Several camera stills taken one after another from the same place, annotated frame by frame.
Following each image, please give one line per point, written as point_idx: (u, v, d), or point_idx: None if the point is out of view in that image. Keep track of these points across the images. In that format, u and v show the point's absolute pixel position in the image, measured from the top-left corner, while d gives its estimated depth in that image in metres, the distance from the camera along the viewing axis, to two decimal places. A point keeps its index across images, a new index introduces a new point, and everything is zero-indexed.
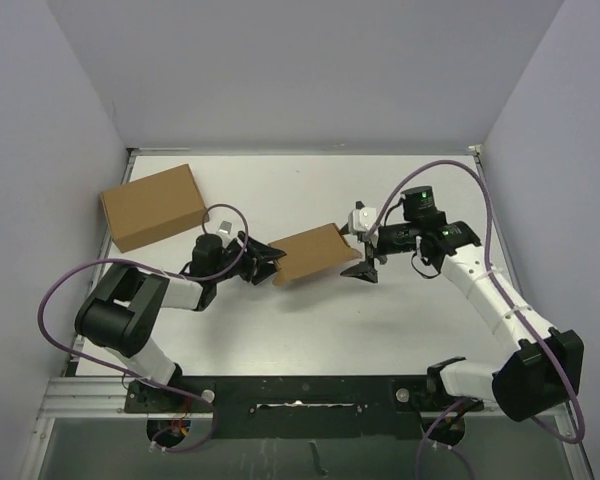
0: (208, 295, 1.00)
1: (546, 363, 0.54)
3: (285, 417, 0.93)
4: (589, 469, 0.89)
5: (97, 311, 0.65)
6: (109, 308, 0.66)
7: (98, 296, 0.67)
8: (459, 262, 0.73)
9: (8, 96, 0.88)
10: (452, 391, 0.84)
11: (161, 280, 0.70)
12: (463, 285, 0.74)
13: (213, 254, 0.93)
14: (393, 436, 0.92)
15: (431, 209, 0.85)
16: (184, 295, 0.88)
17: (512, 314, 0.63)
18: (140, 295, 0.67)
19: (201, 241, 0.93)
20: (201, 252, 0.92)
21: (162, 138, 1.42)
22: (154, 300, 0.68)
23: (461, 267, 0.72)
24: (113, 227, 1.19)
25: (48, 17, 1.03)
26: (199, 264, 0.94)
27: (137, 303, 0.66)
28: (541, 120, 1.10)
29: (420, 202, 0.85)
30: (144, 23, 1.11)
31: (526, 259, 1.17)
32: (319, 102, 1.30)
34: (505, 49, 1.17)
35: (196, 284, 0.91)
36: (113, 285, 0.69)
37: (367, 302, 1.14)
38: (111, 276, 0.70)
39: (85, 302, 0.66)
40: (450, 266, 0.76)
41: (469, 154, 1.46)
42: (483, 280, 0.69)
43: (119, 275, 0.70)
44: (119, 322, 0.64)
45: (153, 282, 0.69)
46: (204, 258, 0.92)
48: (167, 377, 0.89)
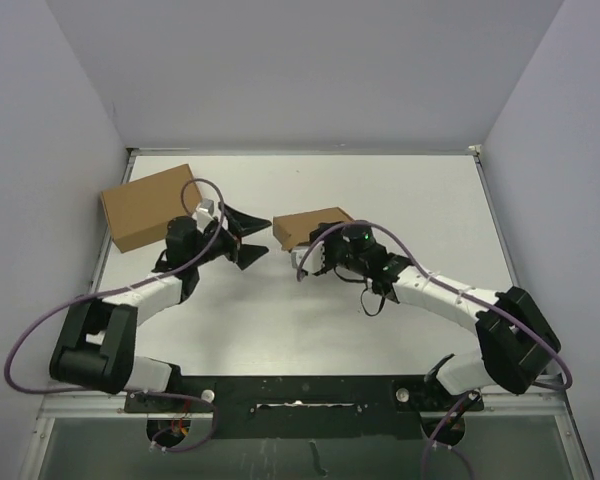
0: (191, 282, 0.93)
1: (506, 324, 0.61)
3: (285, 417, 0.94)
4: (589, 469, 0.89)
5: (72, 357, 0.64)
6: (84, 350, 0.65)
7: (66, 343, 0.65)
8: (404, 284, 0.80)
9: (7, 97, 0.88)
10: (453, 390, 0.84)
11: (130, 312, 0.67)
12: (417, 298, 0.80)
13: (188, 237, 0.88)
14: (393, 436, 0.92)
15: (374, 246, 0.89)
16: (161, 296, 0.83)
17: (461, 298, 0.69)
18: (109, 334, 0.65)
19: (173, 228, 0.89)
20: (175, 239, 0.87)
21: (162, 138, 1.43)
22: (125, 335, 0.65)
23: (408, 286, 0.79)
24: (113, 227, 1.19)
25: (47, 17, 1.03)
26: (174, 254, 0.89)
27: (109, 342, 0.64)
28: (540, 120, 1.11)
29: (364, 243, 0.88)
30: (144, 24, 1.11)
31: (526, 259, 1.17)
32: (319, 102, 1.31)
34: (504, 50, 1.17)
35: (173, 281, 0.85)
36: (79, 326, 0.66)
37: (367, 302, 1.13)
38: (74, 316, 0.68)
39: (55, 353, 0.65)
40: (403, 292, 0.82)
41: (469, 154, 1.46)
42: (428, 285, 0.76)
43: (83, 313, 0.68)
44: (96, 363, 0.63)
45: (121, 315, 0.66)
46: (179, 245, 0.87)
48: (165, 379, 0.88)
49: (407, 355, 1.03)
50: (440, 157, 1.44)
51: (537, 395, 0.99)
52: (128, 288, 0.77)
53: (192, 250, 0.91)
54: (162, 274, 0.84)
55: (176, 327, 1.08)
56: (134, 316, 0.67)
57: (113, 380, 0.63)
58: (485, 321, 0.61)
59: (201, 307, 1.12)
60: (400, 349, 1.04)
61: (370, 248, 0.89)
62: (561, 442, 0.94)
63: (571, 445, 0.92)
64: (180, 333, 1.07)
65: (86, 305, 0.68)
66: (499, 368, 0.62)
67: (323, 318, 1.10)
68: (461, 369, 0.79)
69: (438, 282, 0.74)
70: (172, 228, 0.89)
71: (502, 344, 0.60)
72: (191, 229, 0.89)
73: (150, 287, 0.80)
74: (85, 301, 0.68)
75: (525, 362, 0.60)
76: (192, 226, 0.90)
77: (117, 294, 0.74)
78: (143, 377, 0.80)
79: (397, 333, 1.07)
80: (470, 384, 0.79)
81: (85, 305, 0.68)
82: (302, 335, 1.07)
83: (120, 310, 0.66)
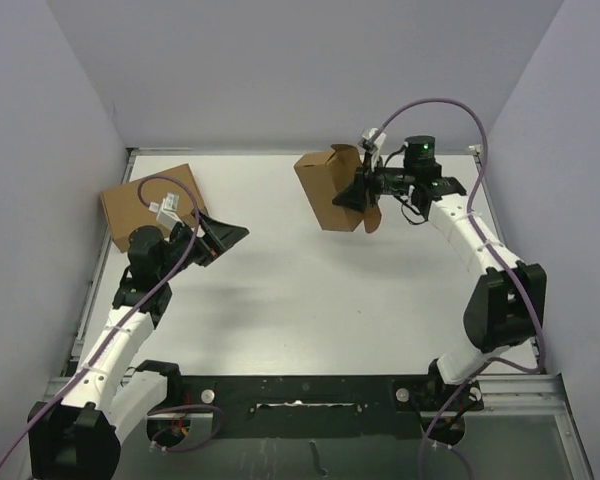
0: (162, 300, 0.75)
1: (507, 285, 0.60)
3: (285, 417, 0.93)
4: (590, 469, 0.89)
5: (54, 465, 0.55)
6: (65, 454, 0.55)
7: (42, 456, 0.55)
8: (443, 206, 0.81)
9: (7, 96, 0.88)
10: (449, 378, 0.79)
11: (95, 425, 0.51)
12: (446, 226, 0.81)
13: (155, 250, 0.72)
14: (393, 436, 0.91)
15: (429, 161, 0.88)
16: (129, 347, 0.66)
17: (483, 248, 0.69)
18: (83, 450, 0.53)
19: (134, 240, 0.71)
20: (138, 253, 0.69)
21: (161, 138, 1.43)
22: (99, 444, 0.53)
23: (445, 210, 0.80)
24: (113, 226, 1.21)
25: (47, 17, 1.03)
26: (139, 272, 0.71)
27: (90, 458, 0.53)
28: (540, 120, 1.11)
29: (421, 153, 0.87)
30: (144, 24, 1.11)
31: (526, 259, 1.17)
32: (319, 102, 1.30)
34: (504, 50, 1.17)
35: (139, 320, 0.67)
36: (48, 440, 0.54)
37: (367, 302, 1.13)
38: (36, 436, 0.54)
39: (35, 463, 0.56)
40: (436, 211, 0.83)
41: (469, 154, 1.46)
42: (463, 221, 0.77)
43: (46, 431, 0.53)
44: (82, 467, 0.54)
45: (85, 431, 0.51)
46: (144, 259, 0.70)
48: (163, 391, 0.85)
49: (407, 355, 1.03)
50: (440, 157, 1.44)
51: (537, 395, 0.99)
52: (87, 370, 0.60)
53: (161, 263, 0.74)
54: (121, 321, 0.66)
55: (177, 327, 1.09)
56: (101, 420, 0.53)
57: (103, 474, 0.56)
58: (491, 278, 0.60)
59: (201, 307, 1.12)
60: (400, 348, 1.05)
61: (426, 162, 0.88)
62: (561, 441, 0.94)
63: (571, 445, 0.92)
64: (181, 333, 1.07)
65: (44, 421, 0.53)
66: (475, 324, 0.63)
67: (323, 317, 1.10)
68: (456, 352, 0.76)
69: (474, 224, 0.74)
70: (134, 239, 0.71)
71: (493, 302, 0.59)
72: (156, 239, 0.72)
73: (114, 351, 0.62)
74: (42, 417, 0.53)
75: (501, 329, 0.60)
76: (156, 236, 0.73)
77: (74, 387, 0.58)
78: (142, 408, 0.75)
79: (397, 333, 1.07)
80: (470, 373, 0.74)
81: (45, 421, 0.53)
82: (301, 336, 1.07)
83: (80, 423, 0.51)
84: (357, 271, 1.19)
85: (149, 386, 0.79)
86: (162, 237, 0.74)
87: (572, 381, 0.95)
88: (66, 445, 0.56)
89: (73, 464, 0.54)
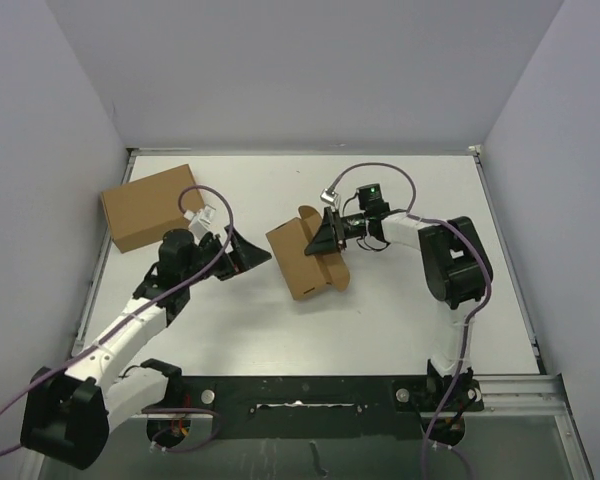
0: (179, 299, 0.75)
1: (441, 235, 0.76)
3: (285, 417, 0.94)
4: (589, 469, 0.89)
5: (42, 435, 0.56)
6: (54, 427, 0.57)
7: (33, 421, 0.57)
8: (389, 218, 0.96)
9: (6, 98, 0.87)
10: (443, 369, 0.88)
11: (90, 399, 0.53)
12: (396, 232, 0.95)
13: (185, 252, 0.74)
14: (392, 436, 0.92)
15: (379, 200, 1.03)
16: (140, 336, 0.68)
17: (418, 222, 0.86)
18: (72, 422, 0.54)
19: (171, 236, 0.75)
20: (170, 250, 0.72)
21: (162, 138, 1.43)
22: (89, 419, 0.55)
23: (390, 219, 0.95)
24: (113, 227, 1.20)
25: (47, 18, 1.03)
26: (167, 268, 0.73)
27: (77, 431, 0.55)
28: (540, 121, 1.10)
29: (370, 195, 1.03)
30: (143, 24, 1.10)
31: (526, 259, 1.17)
32: (319, 102, 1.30)
34: (504, 50, 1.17)
35: (153, 314, 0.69)
36: (43, 405, 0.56)
37: (366, 302, 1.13)
38: (34, 396, 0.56)
39: (24, 429, 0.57)
40: (388, 228, 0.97)
41: (469, 154, 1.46)
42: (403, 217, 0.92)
43: (43, 397, 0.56)
44: (66, 444, 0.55)
45: (78, 403, 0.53)
46: (173, 258, 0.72)
48: (159, 392, 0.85)
49: (407, 355, 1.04)
50: (440, 157, 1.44)
51: (537, 396, 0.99)
52: (96, 347, 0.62)
53: (187, 266, 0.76)
54: (137, 310, 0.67)
55: (177, 327, 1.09)
56: (97, 395, 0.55)
57: (86, 452, 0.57)
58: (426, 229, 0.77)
59: (201, 307, 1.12)
60: (400, 348, 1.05)
61: (375, 201, 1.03)
62: (561, 442, 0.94)
63: (571, 445, 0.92)
64: (182, 333, 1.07)
65: (44, 387, 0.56)
66: (434, 278, 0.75)
67: (323, 317, 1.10)
68: (445, 337, 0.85)
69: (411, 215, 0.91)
70: (167, 238, 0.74)
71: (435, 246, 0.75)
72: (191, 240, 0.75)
73: (124, 336, 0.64)
74: (43, 382, 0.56)
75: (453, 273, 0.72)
76: (192, 237, 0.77)
77: (81, 360, 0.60)
78: (137, 402, 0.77)
79: (397, 333, 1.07)
80: (463, 349, 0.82)
81: (45, 385, 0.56)
82: (301, 336, 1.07)
83: (77, 395, 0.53)
84: (356, 272, 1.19)
85: (149, 383, 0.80)
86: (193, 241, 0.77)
87: (572, 382, 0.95)
88: (58, 418, 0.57)
89: (60, 438, 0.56)
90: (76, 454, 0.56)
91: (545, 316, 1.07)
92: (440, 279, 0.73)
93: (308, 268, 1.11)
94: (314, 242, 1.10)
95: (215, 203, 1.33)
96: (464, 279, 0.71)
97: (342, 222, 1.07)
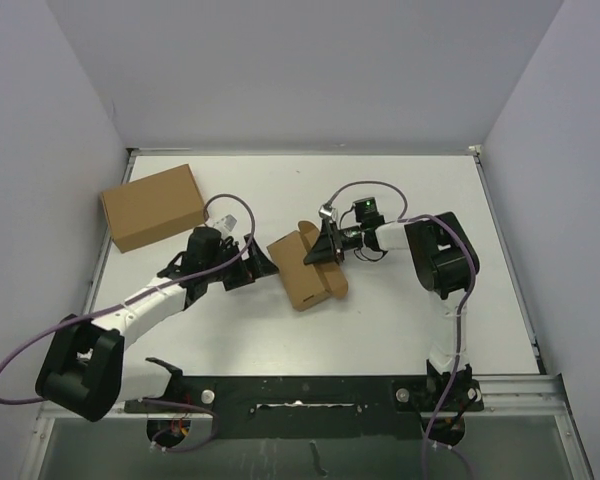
0: (198, 288, 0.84)
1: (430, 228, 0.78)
3: (285, 417, 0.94)
4: (589, 469, 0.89)
5: (57, 382, 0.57)
6: (71, 377, 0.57)
7: (52, 365, 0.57)
8: (383, 227, 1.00)
9: (6, 97, 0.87)
10: (441, 368, 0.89)
11: (115, 344, 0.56)
12: (391, 240, 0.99)
13: (210, 244, 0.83)
14: (393, 436, 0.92)
15: (374, 213, 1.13)
16: (160, 309, 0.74)
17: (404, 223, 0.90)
18: (90, 368, 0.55)
19: (203, 229, 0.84)
20: (197, 239, 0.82)
21: (162, 138, 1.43)
22: (107, 369, 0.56)
23: (384, 227, 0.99)
24: (113, 227, 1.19)
25: (46, 18, 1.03)
26: (193, 254, 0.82)
27: (91, 376, 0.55)
28: (540, 121, 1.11)
29: (366, 208, 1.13)
30: (143, 24, 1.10)
31: (526, 259, 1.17)
32: (319, 103, 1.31)
34: (504, 50, 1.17)
35: (175, 291, 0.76)
36: (65, 348, 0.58)
37: (366, 302, 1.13)
38: (59, 340, 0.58)
39: (40, 376, 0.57)
40: (382, 236, 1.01)
41: (469, 154, 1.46)
42: (393, 222, 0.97)
43: (68, 340, 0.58)
44: (79, 394, 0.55)
45: (105, 346, 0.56)
46: (199, 247, 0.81)
48: (162, 388, 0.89)
49: (408, 355, 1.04)
50: (440, 157, 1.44)
51: (537, 396, 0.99)
52: (122, 305, 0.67)
53: (209, 259, 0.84)
54: (162, 284, 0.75)
55: (177, 327, 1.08)
56: (120, 344, 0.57)
57: (94, 406, 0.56)
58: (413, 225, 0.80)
59: (201, 306, 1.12)
60: (400, 348, 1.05)
61: (371, 213, 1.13)
62: (561, 441, 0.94)
63: (572, 445, 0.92)
64: (182, 333, 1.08)
65: (70, 331, 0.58)
66: (424, 270, 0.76)
67: (323, 317, 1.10)
68: (443, 334, 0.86)
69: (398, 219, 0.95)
70: (197, 230, 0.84)
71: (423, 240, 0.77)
72: (219, 237, 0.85)
73: (148, 302, 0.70)
74: (70, 326, 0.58)
75: (441, 261, 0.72)
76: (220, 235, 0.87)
77: (107, 314, 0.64)
78: (139, 386, 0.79)
79: (398, 333, 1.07)
80: (459, 341, 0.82)
81: (72, 329, 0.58)
82: (301, 336, 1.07)
83: (102, 341, 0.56)
84: (356, 272, 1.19)
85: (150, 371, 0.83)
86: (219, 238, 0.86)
87: (572, 382, 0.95)
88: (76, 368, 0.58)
89: (75, 386, 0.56)
90: (85, 406, 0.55)
91: (545, 315, 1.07)
92: (429, 270, 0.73)
93: (306, 277, 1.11)
94: (313, 250, 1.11)
95: (236, 210, 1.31)
96: (453, 268, 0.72)
97: (340, 233, 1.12)
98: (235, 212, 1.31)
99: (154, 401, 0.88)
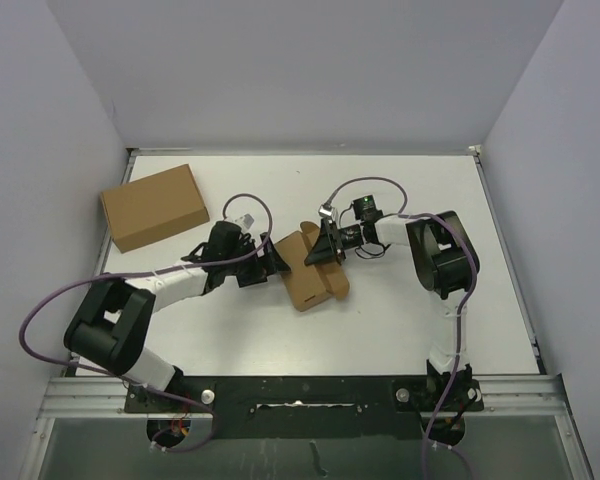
0: (216, 275, 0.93)
1: (432, 227, 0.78)
3: (285, 417, 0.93)
4: (589, 469, 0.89)
5: (87, 331, 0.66)
6: (100, 328, 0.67)
7: (83, 316, 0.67)
8: (383, 220, 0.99)
9: (6, 98, 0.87)
10: (440, 368, 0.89)
11: (146, 299, 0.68)
12: (391, 234, 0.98)
13: (230, 237, 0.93)
14: (393, 436, 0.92)
15: (373, 209, 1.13)
16: (182, 286, 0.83)
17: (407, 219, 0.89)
18: (123, 319, 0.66)
19: (225, 223, 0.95)
20: (220, 231, 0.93)
21: (162, 138, 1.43)
22: (138, 322, 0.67)
23: (384, 220, 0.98)
24: (113, 227, 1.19)
25: (46, 19, 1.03)
26: (215, 243, 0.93)
27: (123, 326, 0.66)
28: (540, 121, 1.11)
29: (364, 204, 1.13)
30: (143, 24, 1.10)
31: (526, 259, 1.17)
32: (319, 103, 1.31)
34: (503, 50, 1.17)
35: (199, 273, 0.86)
36: (98, 301, 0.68)
37: (366, 302, 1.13)
38: (95, 294, 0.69)
39: (71, 325, 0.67)
40: (383, 230, 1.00)
41: (469, 154, 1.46)
42: (395, 217, 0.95)
43: (104, 293, 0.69)
44: (108, 343, 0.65)
45: (138, 301, 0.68)
46: (221, 237, 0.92)
48: (166, 381, 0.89)
49: (408, 355, 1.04)
50: (440, 157, 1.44)
51: (537, 396, 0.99)
52: (152, 273, 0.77)
53: (229, 251, 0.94)
54: (190, 264, 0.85)
55: (178, 327, 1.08)
56: (150, 302, 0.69)
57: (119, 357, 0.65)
58: (414, 224, 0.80)
59: (201, 306, 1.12)
60: (400, 347, 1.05)
61: (371, 209, 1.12)
62: (561, 442, 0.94)
63: (571, 445, 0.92)
64: (181, 332, 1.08)
65: (107, 285, 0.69)
66: (425, 270, 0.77)
67: (324, 317, 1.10)
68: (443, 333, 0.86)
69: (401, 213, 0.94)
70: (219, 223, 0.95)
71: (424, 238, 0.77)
72: (239, 232, 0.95)
73: (175, 275, 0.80)
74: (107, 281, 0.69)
75: (442, 261, 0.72)
76: (241, 230, 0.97)
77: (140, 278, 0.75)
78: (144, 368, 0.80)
79: (398, 333, 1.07)
80: (458, 341, 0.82)
81: (107, 284, 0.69)
82: (301, 336, 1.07)
83: (138, 296, 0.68)
84: (356, 271, 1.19)
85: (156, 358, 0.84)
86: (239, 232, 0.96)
87: (572, 382, 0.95)
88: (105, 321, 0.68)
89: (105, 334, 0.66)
90: (112, 354, 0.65)
91: (545, 315, 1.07)
92: (429, 269, 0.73)
93: (307, 276, 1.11)
94: (313, 251, 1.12)
95: (254, 210, 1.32)
96: (453, 268, 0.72)
97: (340, 232, 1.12)
98: (253, 211, 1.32)
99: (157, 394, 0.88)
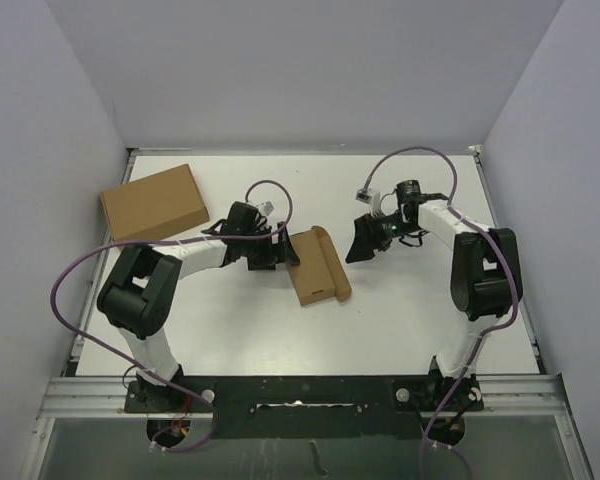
0: (233, 249, 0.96)
1: (480, 242, 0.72)
3: (285, 417, 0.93)
4: (589, 469, 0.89)
5: (118, 294, 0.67)
6: (130, 292, 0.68)
7: (115, 280, 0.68)
8: (428, 208, 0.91)
9: (6, 99, 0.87)
10: (446, 371, 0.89)
11: (173, 264, 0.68)
12: (431, 222, 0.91)
13: (249, 215, 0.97)
14: (393, 436, 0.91)
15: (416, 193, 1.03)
16: (204, 256, 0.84)
17: (459, 223, 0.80)
18: (152, 280, 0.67)
19: (241, 203, 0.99)
20: (239, 207, 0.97)
21: (162, 138, 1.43)
22: (167, 284, 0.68)
23: (431, 207, 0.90)
24: (113, 229, 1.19)
25: (46, 20, 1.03)
26: (233, 221, 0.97)
27: (152, 288, 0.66)
28: (540, 120, 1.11)
29: (406, 189, 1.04)
30: (143, 25, 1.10)
31: (526, 259, 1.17)
32: (318, 104, 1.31)
34: (502, 51, 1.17)
35: (219, 245, 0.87)
36: (129, 266, 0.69)
37: (367, 302, 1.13)
38: (127, 259, 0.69)
39: (104, 288, 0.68)
40: (425, 216, 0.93)
41: (469, 154, 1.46)
42: (442, 211, 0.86)
43: (133, 258, 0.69)
44: (137, 304, 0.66)
45: (165, 265, 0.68)
46: (241, 214, 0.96)
48: (170, 373, 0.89)
49: (408, 353, 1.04)
50: (439, 157, 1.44)
51: (537, 396, 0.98)
52: (177, 243, 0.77)
53: (247, 229, 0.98)
54: (210, 237, 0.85)
55: (179, 327, 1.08)
56: (177, 267, 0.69)
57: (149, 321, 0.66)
58: (464, 235, 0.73)
59: (195, 306, 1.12)
60: (399, 347, 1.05)
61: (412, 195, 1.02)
62: (561, 442, 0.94)
63: (571, 445, 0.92)
64: (176, 332, 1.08)
65: (135, 251, 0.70)
66: (460, 285, 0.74)
67: (324, 317, 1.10)
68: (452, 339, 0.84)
69: (453, 211, 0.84)
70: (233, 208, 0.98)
71: (473, 256, 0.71)
72: (257, 212, 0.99)
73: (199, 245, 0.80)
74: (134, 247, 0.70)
75: (483, 289, 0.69)
76: (258, 211, 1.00)
77: (166, 247, 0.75)
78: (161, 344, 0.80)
79: (399, 332, 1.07)
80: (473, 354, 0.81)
81: (136, 251, 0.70)
82: (301, 336, 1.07)
83: (164, 261, 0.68)
84: (356, 270, 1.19)
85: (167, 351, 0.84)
86: (257, 211, 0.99)
87: (572, 382, 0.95)
88: (134, 288, 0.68)
89: (136, 299, 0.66)
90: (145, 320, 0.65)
91: (545, 315, 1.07)
92: (466, 290, 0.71)
93: (315, 271, 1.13)
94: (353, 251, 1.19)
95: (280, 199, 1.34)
96: (489, 293, 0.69)
97: (378, 226, 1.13)
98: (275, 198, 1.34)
99: (162, 385, 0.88)
